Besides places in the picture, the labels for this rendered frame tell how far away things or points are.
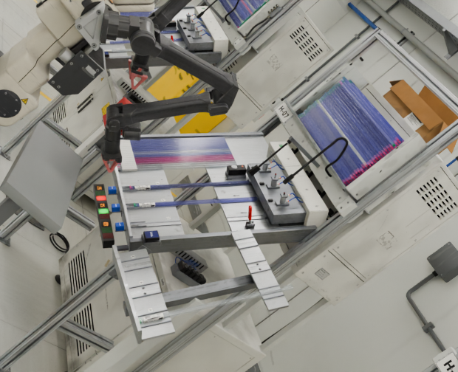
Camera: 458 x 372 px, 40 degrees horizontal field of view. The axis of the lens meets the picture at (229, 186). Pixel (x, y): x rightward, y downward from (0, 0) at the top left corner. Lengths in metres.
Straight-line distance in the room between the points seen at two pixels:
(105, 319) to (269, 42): 1.80
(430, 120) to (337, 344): 1.65
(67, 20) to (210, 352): 1.47
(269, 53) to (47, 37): 1.73
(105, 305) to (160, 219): 0.55
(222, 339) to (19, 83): 1.32
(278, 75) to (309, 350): 1.69
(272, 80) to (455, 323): 1.68
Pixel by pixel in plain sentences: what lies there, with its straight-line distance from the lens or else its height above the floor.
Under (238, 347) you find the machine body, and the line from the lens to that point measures 2.82.
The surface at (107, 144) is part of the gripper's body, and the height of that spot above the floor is 0.84.
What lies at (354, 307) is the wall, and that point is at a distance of 4.03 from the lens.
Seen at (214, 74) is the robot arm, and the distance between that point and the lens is 2.16.
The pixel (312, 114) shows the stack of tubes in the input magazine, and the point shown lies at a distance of 2.74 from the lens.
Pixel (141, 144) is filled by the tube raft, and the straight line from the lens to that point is 2.76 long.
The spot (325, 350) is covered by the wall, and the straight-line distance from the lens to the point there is 4.02.
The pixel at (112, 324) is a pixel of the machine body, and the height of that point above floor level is 0.33.
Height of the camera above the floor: 1.59
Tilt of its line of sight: 13 degrees down
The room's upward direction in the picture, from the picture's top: 50 degrees clockwise
